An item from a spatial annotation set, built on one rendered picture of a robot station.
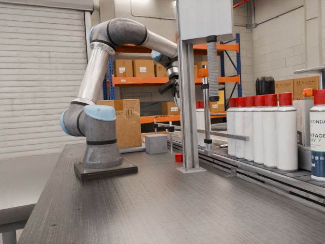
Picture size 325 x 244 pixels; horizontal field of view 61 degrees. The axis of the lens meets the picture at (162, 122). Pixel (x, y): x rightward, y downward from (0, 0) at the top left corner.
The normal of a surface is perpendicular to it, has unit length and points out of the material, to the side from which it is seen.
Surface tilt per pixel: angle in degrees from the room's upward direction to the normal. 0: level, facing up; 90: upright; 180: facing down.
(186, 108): 90
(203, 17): 90
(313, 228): 0
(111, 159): 73
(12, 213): 90
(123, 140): 90
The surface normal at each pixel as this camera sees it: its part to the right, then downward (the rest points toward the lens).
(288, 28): -0.91, 0.07
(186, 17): -0.32, 0.07
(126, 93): 0.41, 0.03
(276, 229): -0.05, -1.00
